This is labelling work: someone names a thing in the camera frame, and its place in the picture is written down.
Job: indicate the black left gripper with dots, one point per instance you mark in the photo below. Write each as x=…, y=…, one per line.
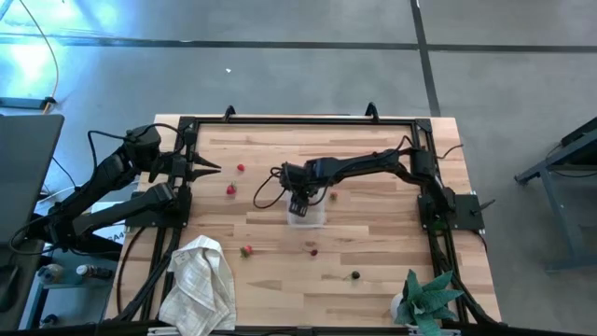
x=177, y=168

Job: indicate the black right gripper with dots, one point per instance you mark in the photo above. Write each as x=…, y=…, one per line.
x=303, y=177

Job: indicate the clear plastic tupperware container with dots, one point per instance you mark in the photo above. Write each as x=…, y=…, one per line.
x=315, y=219

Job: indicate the small strawberry with green cap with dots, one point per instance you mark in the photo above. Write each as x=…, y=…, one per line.
x=333, y=196

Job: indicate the red strawberry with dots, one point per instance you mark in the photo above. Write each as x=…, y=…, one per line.
x=231, y=189

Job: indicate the small round red fruit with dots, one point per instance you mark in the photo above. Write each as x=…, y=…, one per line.
x=240, y=167

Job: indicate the dark red cherry with stem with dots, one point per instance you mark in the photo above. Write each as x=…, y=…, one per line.
x=314, y=252

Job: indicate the large strawberry with green leaves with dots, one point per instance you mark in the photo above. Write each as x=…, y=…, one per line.
x=246, y=250

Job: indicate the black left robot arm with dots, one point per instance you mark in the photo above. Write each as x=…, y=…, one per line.
x=107, y=172

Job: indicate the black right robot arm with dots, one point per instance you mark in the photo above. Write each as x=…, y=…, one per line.
x=364, y=163

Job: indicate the white printed paper box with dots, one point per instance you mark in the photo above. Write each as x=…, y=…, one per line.
x=114, y=235

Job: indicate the white checked cloth towel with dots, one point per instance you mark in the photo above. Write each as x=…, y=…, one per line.
x=200, y=284

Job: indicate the white plant pot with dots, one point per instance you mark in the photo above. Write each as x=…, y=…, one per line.
x=396, y=305

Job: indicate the dark bottle with white cap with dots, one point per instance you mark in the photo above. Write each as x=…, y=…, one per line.
x=93, y=271

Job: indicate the green artificial plant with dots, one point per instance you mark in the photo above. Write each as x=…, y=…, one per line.
x=426, y=303

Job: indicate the dark grey flat panel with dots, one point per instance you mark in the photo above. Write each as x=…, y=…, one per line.
x=25, y=172

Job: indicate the small bottle with pale cap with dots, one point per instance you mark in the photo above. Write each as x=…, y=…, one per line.
x=51, y=273

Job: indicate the blue grey shelf cart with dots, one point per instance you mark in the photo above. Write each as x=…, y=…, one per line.
x=70, y=298

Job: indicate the black floor box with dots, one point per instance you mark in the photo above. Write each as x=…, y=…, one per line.
x=23, y=103

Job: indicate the dark grey metal bench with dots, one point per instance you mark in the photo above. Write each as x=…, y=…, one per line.
x=578, y=144

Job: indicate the black frame clamp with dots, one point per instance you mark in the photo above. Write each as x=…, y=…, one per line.
x=229, y=112
x=371, y=111

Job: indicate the black aluminium table frame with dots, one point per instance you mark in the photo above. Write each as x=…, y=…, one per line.
x=303, y=121

